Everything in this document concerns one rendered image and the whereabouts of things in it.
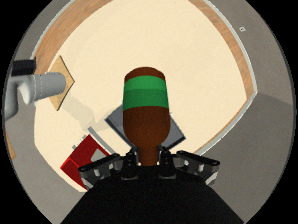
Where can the brown bottle with green label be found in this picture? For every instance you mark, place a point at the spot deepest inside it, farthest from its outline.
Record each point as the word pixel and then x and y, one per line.
pixel 146 115

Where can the red crate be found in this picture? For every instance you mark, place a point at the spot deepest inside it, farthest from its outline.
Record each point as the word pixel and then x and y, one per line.
pixel 88 151

